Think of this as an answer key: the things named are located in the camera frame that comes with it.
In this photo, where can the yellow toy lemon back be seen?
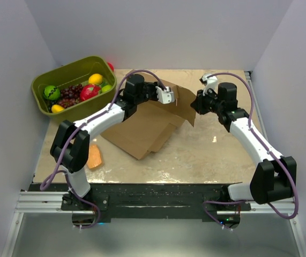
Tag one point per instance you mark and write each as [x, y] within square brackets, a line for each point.
[95, 79]

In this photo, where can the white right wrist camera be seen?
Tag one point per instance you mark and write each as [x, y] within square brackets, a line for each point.
[210, 82]

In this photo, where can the red ball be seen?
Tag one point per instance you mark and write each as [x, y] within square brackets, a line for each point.
[111, 66]

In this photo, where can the yellow toy lemon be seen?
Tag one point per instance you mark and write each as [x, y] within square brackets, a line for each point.
[56, 108]
[95, 79]

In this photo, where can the green toy ball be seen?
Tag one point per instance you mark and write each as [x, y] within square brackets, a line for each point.
[51, 93]

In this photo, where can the yellow toy lemon front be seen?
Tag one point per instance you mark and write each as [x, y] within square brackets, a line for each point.
[56, 108]

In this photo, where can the red dragon fruit toy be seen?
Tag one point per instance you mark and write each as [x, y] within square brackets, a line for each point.
[89, 91]

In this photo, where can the orange sponge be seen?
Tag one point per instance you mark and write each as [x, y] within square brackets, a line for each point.
[94, 157]

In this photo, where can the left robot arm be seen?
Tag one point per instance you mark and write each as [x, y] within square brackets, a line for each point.
[70, 147]

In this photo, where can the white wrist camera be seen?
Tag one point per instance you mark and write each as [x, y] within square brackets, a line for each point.
[210, 82]
[165, 95]

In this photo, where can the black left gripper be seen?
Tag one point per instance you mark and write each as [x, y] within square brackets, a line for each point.
[152, 86]

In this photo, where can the green plastic bin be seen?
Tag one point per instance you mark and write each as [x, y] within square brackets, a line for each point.
[75, 73]

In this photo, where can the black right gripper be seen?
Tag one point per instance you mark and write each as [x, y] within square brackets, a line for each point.
[198, 105]

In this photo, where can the aluminium frame rail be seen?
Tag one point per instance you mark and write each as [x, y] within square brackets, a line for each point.
[295, 223]

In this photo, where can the purple toy grapes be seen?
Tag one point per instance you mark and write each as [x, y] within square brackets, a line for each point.
[70, 96]

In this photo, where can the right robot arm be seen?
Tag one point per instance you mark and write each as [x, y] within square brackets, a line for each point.
[274, 173]

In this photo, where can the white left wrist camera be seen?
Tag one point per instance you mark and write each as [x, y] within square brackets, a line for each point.
[165, 95]

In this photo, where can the green toy lime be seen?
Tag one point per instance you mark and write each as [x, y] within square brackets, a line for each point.
[106, 88]

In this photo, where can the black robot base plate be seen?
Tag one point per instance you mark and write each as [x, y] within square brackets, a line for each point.
[105, 202]

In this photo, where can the brown cardboard box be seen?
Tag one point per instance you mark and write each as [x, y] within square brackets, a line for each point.
[152, 125]

